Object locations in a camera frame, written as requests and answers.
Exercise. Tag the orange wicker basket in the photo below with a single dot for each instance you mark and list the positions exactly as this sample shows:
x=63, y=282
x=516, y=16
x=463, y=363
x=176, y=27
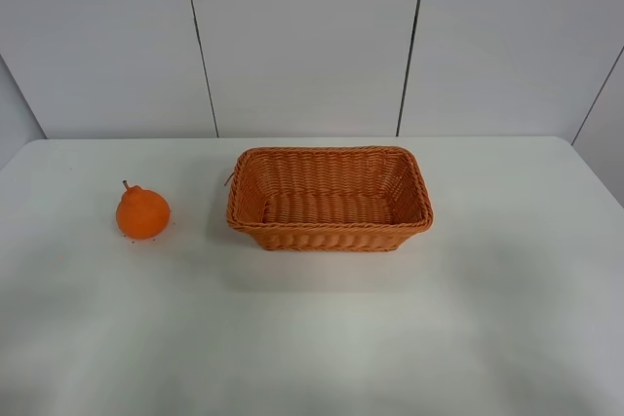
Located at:
x=356, y=199

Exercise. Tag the orange with stem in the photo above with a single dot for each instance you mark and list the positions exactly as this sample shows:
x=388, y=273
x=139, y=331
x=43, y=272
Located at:
x=141, y=213

